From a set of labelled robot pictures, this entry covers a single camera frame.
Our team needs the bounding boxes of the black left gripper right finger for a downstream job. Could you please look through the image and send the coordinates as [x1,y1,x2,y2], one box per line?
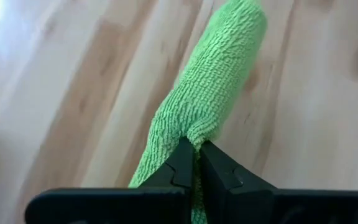
[199,140,358,224]

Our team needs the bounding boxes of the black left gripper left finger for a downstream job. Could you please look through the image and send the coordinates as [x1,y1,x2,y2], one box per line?
[24,136,196,224]

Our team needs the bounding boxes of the green microfiber towel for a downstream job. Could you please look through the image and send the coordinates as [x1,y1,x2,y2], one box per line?
[128,0,269,224]

